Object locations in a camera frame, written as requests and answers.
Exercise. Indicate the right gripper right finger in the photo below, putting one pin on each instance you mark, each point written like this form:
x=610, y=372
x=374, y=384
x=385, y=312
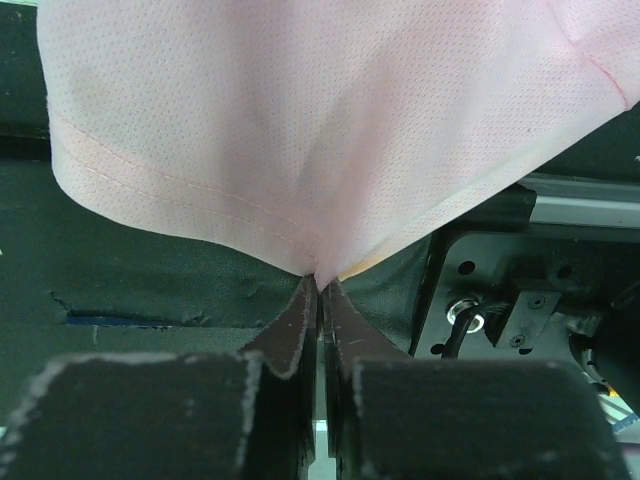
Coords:
x=391, y=416

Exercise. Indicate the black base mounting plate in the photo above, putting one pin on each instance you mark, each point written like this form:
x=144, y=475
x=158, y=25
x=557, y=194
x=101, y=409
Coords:
x=64, y=258

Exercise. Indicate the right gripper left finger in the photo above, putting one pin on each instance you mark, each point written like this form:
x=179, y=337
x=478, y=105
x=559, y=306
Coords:
x=157, y=415

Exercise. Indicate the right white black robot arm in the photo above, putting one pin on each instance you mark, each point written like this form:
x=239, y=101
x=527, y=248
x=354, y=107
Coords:
x=523, y=319

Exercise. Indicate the aluminium front rail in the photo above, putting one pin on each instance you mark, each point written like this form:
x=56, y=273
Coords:
x=562, y=200

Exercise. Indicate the pink t shirt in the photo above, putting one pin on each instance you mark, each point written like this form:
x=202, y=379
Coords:
x=321, y=137

